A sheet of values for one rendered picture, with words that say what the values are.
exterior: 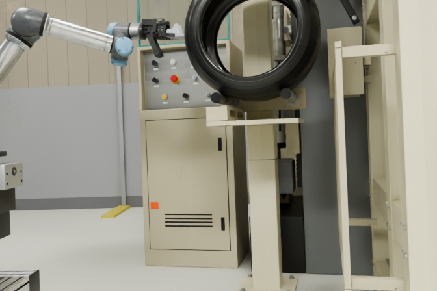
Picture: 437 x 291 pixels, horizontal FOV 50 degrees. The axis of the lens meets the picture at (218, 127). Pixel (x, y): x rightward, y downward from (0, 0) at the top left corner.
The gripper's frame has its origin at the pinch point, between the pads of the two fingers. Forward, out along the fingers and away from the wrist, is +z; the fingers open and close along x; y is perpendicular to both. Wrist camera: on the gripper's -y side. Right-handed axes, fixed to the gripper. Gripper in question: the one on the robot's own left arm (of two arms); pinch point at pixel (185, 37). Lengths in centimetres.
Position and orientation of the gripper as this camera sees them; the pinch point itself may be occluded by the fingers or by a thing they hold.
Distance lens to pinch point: 204.9
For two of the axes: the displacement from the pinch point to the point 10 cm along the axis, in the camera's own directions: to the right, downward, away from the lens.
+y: 0.6, -10.0, -0.3
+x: 2.3, -0.1, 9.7
